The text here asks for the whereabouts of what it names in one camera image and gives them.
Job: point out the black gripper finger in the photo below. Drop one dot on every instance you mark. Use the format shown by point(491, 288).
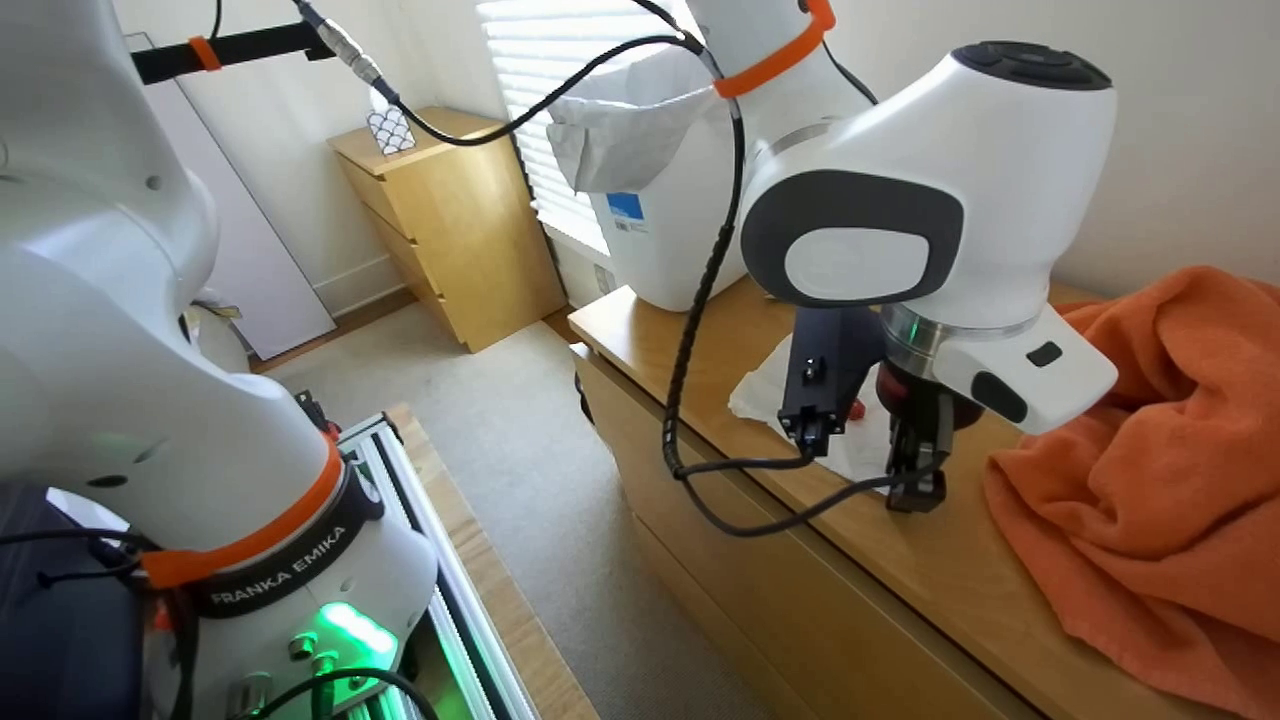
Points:
point(900, 484)
point(932, 484)

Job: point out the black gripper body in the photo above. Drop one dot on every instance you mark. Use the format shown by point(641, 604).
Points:
point(922, 412)

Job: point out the white serviette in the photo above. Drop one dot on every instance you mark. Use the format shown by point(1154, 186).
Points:
point(867, 443)

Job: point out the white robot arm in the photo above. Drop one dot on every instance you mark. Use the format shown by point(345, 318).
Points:
point(927, 227)

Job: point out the wooden dresser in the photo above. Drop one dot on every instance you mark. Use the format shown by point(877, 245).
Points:
point(824, 602)

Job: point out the orange towel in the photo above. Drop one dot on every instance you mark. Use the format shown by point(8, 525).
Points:
point(1154, 521)

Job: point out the white trash bin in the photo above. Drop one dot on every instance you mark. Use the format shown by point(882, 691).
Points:
point(662, 235)

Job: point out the white bin liner bag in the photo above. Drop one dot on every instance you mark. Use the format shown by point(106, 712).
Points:
point(637, 121)

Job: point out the small wooden drawer cabinet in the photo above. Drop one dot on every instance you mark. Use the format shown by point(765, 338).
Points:
point(460, 230)

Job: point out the white window blinds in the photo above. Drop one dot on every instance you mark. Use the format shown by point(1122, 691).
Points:
point(535, 48)

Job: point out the patterned tissue box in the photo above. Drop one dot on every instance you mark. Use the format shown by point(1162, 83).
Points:
point(390, 128)

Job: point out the white leaning board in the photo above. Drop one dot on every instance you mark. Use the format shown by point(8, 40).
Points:
point(253, 285)

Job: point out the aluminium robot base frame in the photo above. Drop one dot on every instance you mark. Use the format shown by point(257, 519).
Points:
point(390, 622)

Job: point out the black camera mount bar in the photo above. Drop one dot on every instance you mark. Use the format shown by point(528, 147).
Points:
point(208, 53)

